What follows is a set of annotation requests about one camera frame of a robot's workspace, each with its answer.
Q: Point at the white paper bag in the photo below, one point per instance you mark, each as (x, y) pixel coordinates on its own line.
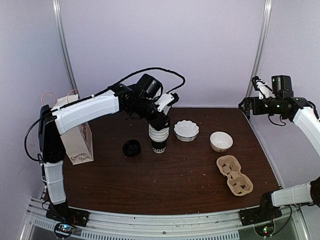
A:
(78, 141)

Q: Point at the white round bowl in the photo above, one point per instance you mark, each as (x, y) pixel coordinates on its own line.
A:
(220, 141)

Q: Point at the right aluminium post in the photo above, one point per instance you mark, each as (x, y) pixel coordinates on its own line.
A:
(262, 40)

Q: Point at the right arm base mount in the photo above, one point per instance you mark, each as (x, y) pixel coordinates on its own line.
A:
(256, 215)

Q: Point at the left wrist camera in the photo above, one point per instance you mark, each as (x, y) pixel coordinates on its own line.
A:
(165, 102)

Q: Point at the aluminium post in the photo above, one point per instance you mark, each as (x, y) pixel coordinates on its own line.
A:
(262, 40)
(63, 43)

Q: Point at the aluminium front rail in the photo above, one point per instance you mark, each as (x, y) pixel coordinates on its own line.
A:
(223, 225)

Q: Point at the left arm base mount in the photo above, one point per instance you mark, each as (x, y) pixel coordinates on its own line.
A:
(65, 214)

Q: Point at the stack of paper cups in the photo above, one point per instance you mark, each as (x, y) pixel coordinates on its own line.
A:
(158, 139)

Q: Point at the cardboard cup carrier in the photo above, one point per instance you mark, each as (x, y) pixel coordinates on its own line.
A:
(239, 184)

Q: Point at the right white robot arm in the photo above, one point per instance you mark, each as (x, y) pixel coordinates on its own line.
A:
(280, 100)

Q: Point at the left aluminium post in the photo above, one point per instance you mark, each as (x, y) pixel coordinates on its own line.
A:
(63, 43)

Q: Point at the white scalloped bowl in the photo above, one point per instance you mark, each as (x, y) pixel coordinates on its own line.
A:
(186, 130)

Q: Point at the black lid on table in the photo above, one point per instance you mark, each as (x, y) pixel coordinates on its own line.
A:
(131, 148)

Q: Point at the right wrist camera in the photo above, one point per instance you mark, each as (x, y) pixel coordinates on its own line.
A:
(261, 87)

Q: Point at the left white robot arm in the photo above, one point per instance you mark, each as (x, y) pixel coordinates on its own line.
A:
(139, 98)

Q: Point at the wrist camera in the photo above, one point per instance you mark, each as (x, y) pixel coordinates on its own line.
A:
(165, 102)
(261, 87)

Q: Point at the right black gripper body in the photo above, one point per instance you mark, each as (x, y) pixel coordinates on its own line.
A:
(258, 109)

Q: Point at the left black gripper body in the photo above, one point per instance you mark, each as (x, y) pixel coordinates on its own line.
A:
(157, 123)

